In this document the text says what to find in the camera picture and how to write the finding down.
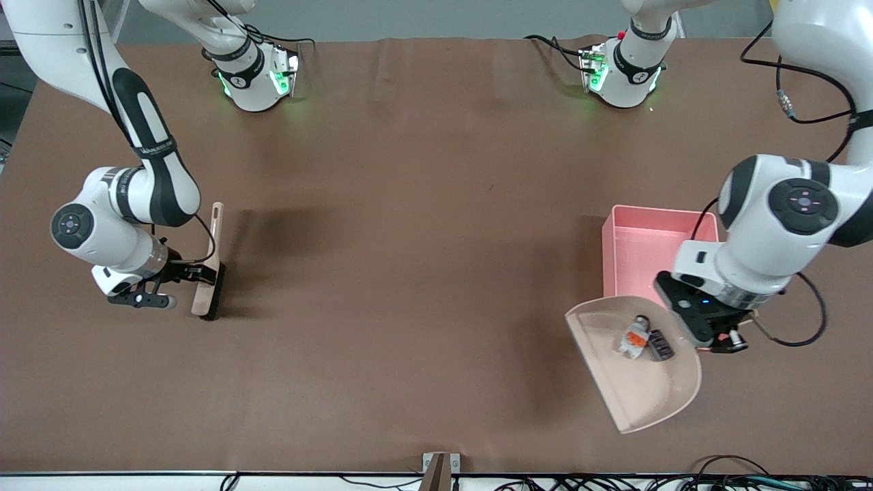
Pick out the wooden hand brush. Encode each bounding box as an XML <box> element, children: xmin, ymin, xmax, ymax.
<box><xmin>190</xmin><ymin>201</ymin><xmax>226</xmax><ymax>321</ymax></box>

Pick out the dark rectangular electronic component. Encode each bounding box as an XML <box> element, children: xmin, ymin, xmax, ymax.
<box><xmin>647</xmin><ymin>330</ymin><xmax>676</xmax><ymax>362</ymax></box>

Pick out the white green electronic scrap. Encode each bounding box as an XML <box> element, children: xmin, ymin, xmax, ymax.
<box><xmin>619</xmin><ymin>315</ymin><xmax>650</xmax><ymax>357</ymax></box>

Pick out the beige plastic dustpan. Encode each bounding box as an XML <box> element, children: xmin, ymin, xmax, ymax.
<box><xmin>564</xmin><ymin>295</ymin><xmax>759</xmax><ymax>435</ymax></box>

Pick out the pink plastic bin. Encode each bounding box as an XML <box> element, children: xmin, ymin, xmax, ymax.
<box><xmin>602</xmin><ymin>204</ymin><xmax>721</xmax><ymax>311</ymax></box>

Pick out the brown table cloth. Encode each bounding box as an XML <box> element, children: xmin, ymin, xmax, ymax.
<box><xmin>0</xmin><ymin>35</ymin><xmax>873</xmax><ymax>475</ymax></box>

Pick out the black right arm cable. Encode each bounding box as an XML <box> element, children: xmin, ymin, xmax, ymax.
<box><xmin>78</xmin><ymin>0</ymin><xmax>219</xmax><ymax>265</ymax></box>

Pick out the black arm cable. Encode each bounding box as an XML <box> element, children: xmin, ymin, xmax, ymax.
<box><xmin>78</xmin><ymin>0</ymin><xmax>219</xmax><ymax>265</ymax></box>
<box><xmin>689</xmin><ymin>20</ymin><xmax>859</xmax><ymax>348</ymax></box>

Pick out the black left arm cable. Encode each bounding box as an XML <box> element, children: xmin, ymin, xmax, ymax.
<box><xmin>689</xmin><ymin>20</ymin><xmax>859</xmax><ymax>348</ymax></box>

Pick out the black cable bundle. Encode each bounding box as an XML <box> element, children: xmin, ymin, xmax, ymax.
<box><xmin>491</xmin><ymin>455</ymin><xmax>873</xmax><ymax>491</ymax></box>

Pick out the black base cable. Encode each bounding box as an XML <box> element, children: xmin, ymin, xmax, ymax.
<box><xmin>205</xmin><ymin>0</ymin><xmax>316</xmax><ymax>46</ymax></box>
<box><xmin>524</xmin><ymin>34</ymin><xmax>589</xmax><ymax>72</ymax></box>

